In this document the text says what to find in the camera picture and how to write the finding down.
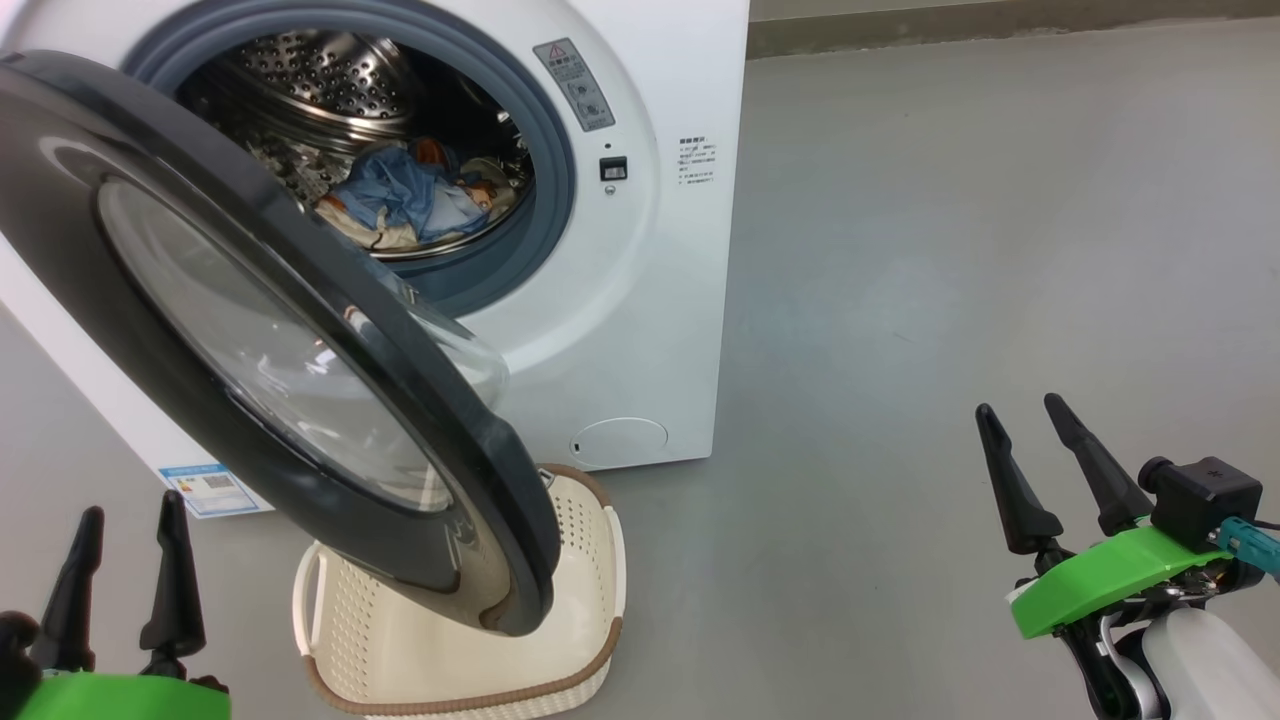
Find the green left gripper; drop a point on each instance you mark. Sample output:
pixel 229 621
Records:
pixel 120 700

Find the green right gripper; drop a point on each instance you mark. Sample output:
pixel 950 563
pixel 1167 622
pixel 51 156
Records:
pixel 1120 575

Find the black round glass washer door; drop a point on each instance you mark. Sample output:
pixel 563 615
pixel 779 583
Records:
pixel 120 330

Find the cream white garment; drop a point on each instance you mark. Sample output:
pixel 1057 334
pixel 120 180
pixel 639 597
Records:
pixel 365 228

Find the blue cartoon print garment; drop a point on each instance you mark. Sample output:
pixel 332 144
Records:
pixel 410 195

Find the white front-load washing machine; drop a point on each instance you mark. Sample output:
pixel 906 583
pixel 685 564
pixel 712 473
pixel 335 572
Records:
pixel 640 330

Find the washing machine drum opening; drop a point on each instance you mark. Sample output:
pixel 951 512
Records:
pixel 320 80

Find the blue energy label sticker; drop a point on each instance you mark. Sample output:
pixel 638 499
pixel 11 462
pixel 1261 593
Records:
pixel 205 490

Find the cream perforated laundry basket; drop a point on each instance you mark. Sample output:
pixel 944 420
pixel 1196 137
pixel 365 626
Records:
pixel 400 660

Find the white oval filter cover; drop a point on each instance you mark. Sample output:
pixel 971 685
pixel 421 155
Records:
pixel 620 443

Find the grey warning sticker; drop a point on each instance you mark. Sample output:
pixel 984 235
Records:
pixel 575 85

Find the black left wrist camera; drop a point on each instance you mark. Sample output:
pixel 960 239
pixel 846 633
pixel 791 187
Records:
pixel 15 650

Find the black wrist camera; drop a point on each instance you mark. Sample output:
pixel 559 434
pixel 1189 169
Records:
pixel 15 650
pixel 1205 500

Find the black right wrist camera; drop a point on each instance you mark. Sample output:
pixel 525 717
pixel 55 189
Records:
pixel 1205 500

